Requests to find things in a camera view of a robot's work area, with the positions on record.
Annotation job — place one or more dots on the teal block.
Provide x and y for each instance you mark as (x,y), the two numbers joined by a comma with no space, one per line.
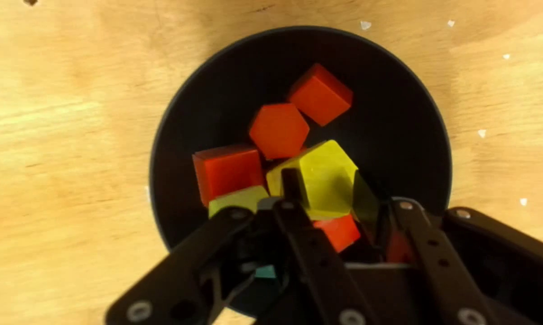
(265,272)

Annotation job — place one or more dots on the black bowl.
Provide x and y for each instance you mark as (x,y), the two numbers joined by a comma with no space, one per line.
(390,120)

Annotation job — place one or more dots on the yellow-green block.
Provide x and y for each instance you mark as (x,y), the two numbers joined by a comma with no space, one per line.
(325,175)

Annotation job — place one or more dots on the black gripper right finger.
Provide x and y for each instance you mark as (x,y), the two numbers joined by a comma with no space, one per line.
(505,259)

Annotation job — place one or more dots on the large yellow block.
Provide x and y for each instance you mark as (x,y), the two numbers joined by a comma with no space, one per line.
(236,200)

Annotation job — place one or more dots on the red wooden block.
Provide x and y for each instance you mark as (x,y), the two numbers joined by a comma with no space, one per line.
(280,129)
(319,95)
(227,175)
(339,232)

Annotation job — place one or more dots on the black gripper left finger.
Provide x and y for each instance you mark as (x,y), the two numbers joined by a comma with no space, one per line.
(173,278)

